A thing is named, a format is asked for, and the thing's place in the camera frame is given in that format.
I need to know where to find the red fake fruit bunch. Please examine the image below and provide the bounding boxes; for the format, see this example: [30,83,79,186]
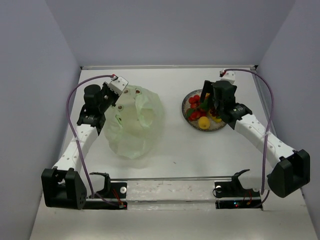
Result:
[185,93,210,122]

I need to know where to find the yellow fake banana bunch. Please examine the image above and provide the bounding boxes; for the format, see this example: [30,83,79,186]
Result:
[204,94,222,123]

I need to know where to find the yellow fake lemon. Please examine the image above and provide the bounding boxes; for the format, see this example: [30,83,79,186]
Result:
[198,116,211,130]

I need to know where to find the green printed plastic bag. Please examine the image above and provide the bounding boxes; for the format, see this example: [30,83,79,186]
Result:
[103,85,165,160]

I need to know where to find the dark red fake cherries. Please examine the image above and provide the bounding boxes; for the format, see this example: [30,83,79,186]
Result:
[208,107,219,117]

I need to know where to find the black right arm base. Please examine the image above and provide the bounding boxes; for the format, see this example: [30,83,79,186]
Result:
[212,181,263,210]

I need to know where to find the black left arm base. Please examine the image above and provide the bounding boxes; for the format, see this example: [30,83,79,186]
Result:
[82,181,128,210]

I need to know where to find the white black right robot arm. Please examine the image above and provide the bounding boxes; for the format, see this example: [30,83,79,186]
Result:
[200,80,310,198]

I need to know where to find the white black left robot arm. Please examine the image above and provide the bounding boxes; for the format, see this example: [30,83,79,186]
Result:
[41,77,128,210]

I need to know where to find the speckled grey round plate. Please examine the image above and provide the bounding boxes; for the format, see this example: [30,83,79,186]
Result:
[181,89,227,132]

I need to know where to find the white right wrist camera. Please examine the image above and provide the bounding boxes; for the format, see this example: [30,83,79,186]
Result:
[219,70,236,85]

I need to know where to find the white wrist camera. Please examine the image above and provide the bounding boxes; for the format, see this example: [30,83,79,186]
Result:
[219,70,236,85]
[108,75,129,96]

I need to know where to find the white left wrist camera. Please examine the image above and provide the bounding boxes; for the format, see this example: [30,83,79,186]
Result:
[108,75,129,96]

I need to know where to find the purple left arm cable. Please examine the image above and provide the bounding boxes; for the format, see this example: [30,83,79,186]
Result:
[66,74,126,207]

